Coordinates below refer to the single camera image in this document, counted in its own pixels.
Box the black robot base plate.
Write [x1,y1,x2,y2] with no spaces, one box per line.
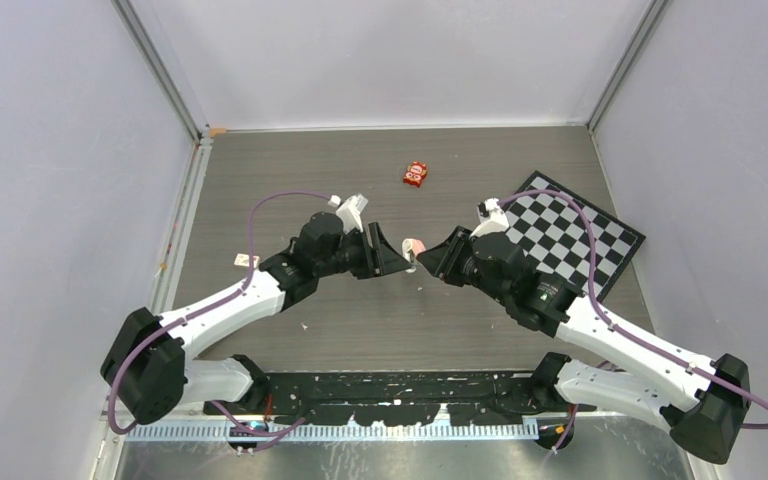
[202,370,572,427]

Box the white staple box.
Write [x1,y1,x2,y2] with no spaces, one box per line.
[233,253,260,268]

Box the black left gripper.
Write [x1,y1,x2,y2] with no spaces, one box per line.
[316,223,409,280]

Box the aluminium slotted rail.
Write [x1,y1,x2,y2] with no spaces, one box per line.
[126,418,539,443]

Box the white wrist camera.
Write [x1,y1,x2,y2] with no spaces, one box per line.
[335,193,368,234]
[470,198,509,238]

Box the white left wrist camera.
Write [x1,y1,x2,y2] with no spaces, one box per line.
[335,193,368,234]

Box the black white chessboard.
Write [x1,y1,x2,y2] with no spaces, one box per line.
[503,171,646,302]

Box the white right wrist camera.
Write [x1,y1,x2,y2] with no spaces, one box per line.
[470,198,509,238]

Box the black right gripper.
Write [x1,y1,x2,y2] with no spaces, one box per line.
[418,225,511,307]

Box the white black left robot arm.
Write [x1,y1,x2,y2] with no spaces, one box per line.
[100,212,411,425]

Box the pink white stapler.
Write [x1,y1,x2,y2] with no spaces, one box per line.
[401,238,426,274]

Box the red toy car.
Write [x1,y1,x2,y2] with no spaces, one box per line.
[402,161,428,188]

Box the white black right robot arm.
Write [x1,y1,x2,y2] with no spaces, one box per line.
[417,227,751,465]

